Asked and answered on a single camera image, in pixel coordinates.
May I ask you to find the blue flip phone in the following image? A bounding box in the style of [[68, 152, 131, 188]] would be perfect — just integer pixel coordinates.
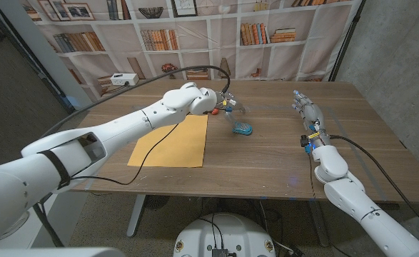
[[231, 121, 253, 136]]

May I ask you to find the white robot torso base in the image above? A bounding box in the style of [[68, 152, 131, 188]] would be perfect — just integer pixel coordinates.
[[172, 213, 277, 257]]

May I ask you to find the white power strip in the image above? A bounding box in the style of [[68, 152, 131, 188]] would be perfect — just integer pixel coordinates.
[[109, 73, 140, 87]]

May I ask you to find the black power strip cable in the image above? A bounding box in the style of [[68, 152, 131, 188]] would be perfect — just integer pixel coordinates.
[[104, 82, 130, 95]]

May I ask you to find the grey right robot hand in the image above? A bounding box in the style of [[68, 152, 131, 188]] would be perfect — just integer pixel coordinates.
[[291, 89, 334, 146]]

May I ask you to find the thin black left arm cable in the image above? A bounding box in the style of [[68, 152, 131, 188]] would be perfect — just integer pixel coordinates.
[[68, 121, 181, 186]]

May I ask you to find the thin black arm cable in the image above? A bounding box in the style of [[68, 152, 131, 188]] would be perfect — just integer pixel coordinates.
[[307, 152, 319, 201], [68, 121, 181, 186]]

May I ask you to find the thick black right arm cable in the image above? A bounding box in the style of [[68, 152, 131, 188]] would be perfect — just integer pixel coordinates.
[[329, 134, 419, 238]]

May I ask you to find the grey table leg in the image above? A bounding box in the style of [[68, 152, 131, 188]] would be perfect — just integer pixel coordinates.
[[307, 199, 331, 248], [126, 194, 148, 238]]

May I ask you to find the printed bookshelf backdrop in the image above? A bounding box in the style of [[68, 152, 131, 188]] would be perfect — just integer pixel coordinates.
[[18, 0, 365, 104]]

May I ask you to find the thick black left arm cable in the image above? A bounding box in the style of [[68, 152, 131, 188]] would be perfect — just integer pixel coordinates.
[[39, 65, 231, 140]]

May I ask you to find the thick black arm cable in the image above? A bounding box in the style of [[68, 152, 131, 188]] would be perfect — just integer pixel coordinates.
[[329, 134, 419, 238], [39, 65, 231, 140]]

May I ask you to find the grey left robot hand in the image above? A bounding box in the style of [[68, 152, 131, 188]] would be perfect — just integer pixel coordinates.
[[214, 91, 248, 131]]

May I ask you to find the yellow felt sheet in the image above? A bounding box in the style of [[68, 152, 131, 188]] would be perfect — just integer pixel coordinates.
[[126, 114, 209, 168]]

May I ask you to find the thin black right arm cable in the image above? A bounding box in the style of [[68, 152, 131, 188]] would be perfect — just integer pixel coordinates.
[[307, 152, 319, 201]]

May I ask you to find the black box on torso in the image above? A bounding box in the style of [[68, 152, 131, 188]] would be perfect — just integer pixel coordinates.
[[211, 248, 237, 257]]

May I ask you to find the black backdrop stand pole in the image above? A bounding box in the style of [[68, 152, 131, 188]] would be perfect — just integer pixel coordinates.
[[328, 0, 367, 82]]

